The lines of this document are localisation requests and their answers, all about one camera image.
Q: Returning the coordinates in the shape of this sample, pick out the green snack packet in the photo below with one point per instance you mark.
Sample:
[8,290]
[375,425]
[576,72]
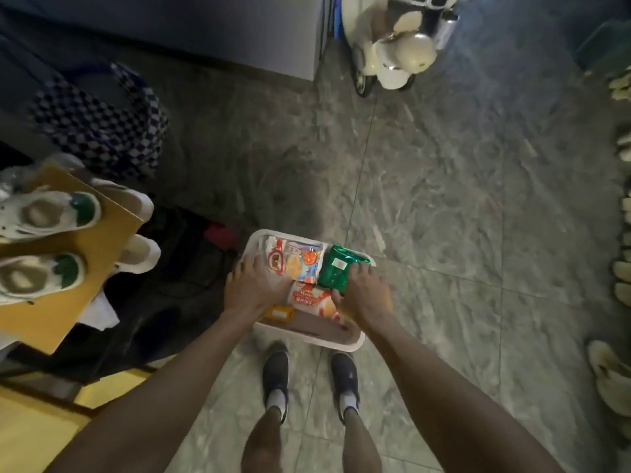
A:
[337,268]

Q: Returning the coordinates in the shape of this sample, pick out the black slip-on shoe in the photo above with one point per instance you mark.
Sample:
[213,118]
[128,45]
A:
[345,381]
[276,379]

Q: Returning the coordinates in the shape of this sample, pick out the person's left forearm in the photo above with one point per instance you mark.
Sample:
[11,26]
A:
[158,403]

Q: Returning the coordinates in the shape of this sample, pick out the red white wafer packet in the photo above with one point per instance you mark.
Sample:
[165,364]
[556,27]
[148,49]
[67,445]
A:
[313,300]

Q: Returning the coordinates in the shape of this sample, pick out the person's left hand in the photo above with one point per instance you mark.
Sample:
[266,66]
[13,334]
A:
[256,288]

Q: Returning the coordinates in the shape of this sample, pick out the cream tasselled mat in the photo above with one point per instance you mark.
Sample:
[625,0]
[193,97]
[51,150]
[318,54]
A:
[622,270]

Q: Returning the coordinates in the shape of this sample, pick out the small yellow packet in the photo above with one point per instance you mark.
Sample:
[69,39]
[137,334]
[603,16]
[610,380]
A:
[279,314]

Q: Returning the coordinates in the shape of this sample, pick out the white children's shoes on cardboard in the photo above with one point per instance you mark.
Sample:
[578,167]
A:
[74,285]

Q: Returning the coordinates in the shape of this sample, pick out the checkered fabric bag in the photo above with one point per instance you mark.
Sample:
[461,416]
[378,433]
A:
[108,128]

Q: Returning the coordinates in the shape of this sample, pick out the black left slip-on shoe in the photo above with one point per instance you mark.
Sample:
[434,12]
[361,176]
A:
[276,379]

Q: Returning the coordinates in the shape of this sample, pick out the black right slip-on shoe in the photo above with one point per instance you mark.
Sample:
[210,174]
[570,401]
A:
[345,381]

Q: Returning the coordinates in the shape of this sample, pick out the black appliance box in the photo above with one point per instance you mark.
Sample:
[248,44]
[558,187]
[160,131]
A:
[162,300]

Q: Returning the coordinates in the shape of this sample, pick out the person's right hand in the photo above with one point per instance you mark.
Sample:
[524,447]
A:
[367,297]

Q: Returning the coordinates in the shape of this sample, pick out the person's left leg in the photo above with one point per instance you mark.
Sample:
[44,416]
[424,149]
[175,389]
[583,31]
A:
[263,443]

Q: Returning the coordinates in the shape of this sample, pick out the plain white child shoe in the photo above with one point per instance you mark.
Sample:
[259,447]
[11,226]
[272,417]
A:
[143,253]
[135,199]

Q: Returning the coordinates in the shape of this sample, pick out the yellow wooden side table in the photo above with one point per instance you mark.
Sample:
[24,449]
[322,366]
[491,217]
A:
[34,433]

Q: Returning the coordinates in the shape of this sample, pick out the white ride-on toy car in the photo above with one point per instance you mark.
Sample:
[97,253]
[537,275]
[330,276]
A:
[399,49]

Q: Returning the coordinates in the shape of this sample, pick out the beige snack basket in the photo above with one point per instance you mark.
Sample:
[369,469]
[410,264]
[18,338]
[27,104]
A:
[315,334]

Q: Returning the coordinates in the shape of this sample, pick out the person's right leg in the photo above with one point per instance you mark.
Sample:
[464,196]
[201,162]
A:
[360,445]

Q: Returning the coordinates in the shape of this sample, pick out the person's leg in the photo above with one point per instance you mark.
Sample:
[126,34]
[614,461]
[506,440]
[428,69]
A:
[263,443]
[360,445]

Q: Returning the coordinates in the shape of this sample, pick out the red plastic piece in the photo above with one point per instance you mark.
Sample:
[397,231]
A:
[220,236]

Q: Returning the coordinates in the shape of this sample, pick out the white folded paper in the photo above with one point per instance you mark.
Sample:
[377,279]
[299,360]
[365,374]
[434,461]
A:
[98,314]

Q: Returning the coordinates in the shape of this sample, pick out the person's right forearm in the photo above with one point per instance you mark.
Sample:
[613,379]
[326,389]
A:
[453,413]

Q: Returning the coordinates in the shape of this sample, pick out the white child shoe green trim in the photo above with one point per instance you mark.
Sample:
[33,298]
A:
[39,274]
[49,211]

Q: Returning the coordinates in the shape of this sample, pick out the red white snack packet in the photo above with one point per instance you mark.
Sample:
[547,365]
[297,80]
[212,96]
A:
[298,258]

